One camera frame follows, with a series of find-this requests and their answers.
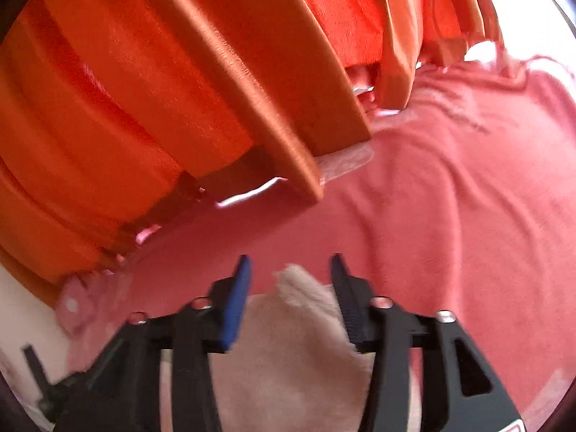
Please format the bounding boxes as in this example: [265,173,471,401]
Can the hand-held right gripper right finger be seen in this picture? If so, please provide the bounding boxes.
[330,253,525,432]

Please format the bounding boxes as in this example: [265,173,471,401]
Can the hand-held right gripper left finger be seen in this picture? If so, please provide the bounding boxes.
[54,254,253,432]

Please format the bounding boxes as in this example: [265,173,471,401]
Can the beige small cloth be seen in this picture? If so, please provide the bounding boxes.
[159,265,424,432]

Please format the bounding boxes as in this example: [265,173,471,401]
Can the pink bed sheet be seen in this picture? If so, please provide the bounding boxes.
[56,47,576,432]

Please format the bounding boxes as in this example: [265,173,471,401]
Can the orange curtain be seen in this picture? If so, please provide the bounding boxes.
[0,0,502,309]

